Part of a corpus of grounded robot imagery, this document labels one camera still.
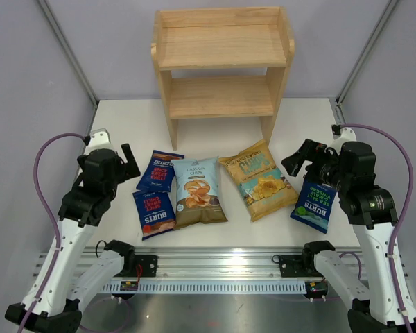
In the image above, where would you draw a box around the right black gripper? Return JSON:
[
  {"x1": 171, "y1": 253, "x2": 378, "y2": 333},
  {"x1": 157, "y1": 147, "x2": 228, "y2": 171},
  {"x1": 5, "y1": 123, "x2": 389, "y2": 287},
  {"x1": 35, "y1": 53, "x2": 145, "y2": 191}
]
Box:
[{"x1": 281, "y1": 138, "x2": 350, "y2": 192}]

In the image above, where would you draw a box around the blue Burts chilli bag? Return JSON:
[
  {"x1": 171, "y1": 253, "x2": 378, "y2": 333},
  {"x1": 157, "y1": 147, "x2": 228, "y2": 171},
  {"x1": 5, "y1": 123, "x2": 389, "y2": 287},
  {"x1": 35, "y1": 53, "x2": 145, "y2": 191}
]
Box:
[
  {"x1": 132, "y1": 191, "x2": 176, "y2": 241},
  {"x1": 136, "y1": 150, "x2": 184, "y2": 192}
]

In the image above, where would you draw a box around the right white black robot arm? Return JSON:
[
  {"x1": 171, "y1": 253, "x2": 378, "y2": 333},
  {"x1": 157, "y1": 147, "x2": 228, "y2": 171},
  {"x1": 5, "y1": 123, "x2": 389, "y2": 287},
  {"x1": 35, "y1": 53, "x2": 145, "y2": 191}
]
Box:
[{"x1": 281, "y1": 139, "x2": 416, "y2": 332}]

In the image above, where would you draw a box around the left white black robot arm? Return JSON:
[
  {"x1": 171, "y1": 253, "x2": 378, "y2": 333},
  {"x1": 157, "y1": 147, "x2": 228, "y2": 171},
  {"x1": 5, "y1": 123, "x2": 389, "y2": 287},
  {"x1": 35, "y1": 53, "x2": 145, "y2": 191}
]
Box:
[{"x1": 5, "y1": 144, "x2": 140, "y2": 332}]

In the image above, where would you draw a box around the yellow kettle chips bag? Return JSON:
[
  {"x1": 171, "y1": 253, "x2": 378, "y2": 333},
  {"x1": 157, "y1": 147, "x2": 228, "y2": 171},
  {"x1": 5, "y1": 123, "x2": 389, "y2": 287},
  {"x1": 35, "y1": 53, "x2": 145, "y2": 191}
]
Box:
[{"x1": 218, "y1": 139, "x2": 298, "y2": 222}]

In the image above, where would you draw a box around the light blue cassava chips bag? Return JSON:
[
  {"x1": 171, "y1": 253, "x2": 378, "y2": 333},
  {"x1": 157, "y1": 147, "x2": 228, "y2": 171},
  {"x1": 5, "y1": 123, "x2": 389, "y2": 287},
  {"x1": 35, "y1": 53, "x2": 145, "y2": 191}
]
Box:
[{"x1": 171, "y1": 157, "x2": 227, "y2": 230}]

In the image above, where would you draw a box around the wooden two-tier shelf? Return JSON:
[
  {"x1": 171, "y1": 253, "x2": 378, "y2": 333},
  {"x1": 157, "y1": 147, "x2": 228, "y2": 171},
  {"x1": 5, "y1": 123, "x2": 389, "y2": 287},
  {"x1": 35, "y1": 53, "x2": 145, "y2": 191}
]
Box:
[{"x1": 150, "y1": 6, "x2": 295, "y2": 148}]

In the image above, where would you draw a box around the blue green Burts vinegar bag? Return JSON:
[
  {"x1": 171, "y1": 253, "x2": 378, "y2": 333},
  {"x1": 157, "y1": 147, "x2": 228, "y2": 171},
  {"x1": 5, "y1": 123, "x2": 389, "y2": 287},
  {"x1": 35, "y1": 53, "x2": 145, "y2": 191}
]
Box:
[{"x1": 291, "y1": 180, "x2": 336, "y2": 234}]

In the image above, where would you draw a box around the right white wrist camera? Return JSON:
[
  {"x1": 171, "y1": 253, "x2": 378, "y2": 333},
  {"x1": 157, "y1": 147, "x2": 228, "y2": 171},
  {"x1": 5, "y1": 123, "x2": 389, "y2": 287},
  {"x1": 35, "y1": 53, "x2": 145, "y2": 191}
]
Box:
[{"x1": 329, "y1": 125, "x2": 357, "y2": 153}]

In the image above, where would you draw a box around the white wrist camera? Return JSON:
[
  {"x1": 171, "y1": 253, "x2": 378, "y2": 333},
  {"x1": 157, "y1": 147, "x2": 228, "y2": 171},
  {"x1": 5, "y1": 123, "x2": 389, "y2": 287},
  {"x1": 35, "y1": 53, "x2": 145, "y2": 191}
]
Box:
[
  {"x1": 85, "y1": 128, "x2": 116, "y2": 155},
  {"x1": 329, "y1": 125, "x2": 357, "y2": 153}
]

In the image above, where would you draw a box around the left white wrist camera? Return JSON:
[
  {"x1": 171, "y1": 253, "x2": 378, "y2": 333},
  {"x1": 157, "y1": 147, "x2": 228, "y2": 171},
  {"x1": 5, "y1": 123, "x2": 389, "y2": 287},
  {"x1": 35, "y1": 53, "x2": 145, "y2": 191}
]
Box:
[{"x1": 85, "y1": 128, "x2": 116, "y2": 155}]

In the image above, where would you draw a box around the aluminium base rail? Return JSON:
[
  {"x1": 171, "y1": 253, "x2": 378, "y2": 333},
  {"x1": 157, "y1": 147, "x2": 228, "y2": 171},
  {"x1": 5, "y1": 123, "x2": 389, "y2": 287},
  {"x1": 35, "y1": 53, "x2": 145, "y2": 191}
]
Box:
[{"x1": 33, "y1": 246, "x2": 410, "y2": 296}]

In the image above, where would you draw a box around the right aluminium frame post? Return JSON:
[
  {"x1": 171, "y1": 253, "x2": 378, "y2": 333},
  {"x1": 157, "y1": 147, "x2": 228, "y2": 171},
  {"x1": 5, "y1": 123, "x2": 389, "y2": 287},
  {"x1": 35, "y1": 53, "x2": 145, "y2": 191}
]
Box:
[{"x1": 336, "y1": 0, "x2": 401, "y2": 107}]

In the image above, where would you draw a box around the aluminium frame post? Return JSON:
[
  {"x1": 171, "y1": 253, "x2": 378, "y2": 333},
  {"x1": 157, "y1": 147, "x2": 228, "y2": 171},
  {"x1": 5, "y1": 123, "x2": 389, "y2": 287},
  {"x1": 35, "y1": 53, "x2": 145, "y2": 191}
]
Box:
[
  {"x1": 35, "y1": 0, "x2": 99, "y2": 110},
  {"x1": 336, "y1": 0, "x2": 401, "y2": 107}
]

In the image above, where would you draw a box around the left aluminium frame post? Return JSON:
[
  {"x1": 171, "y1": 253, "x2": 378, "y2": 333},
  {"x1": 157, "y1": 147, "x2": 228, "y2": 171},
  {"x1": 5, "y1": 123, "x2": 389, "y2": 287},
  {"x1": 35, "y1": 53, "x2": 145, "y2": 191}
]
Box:
[{"x1": 35, "y1": 0, "x2": 99, "y2": 110}]

